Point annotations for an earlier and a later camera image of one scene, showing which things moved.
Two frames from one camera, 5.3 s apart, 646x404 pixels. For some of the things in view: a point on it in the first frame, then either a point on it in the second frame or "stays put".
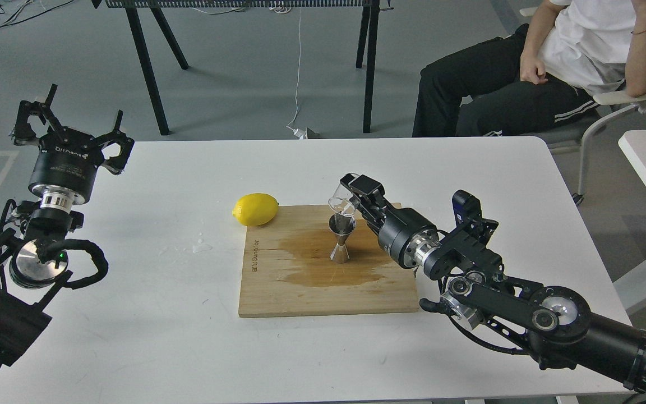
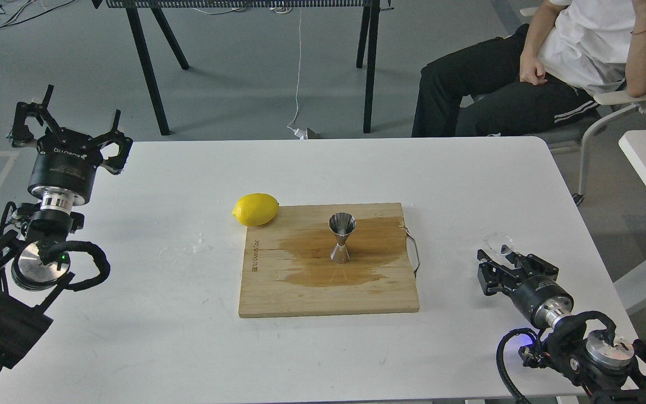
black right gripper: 404,234 → 544,299
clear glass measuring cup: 344,202 → 495,240
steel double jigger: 341,226 stays put
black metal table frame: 369,25 stays put
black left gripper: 65,169 stays put
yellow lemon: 255,209 stays put
